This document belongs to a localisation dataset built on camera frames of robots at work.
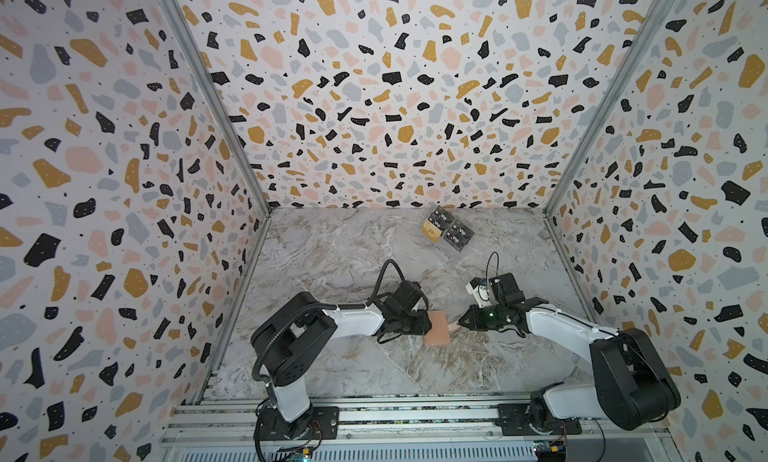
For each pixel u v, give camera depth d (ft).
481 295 2.68
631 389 1.42
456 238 3.42
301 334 1.54
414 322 2.60
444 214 3.58
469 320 2.73
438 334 2.84
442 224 3.52
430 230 3.60
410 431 2.40
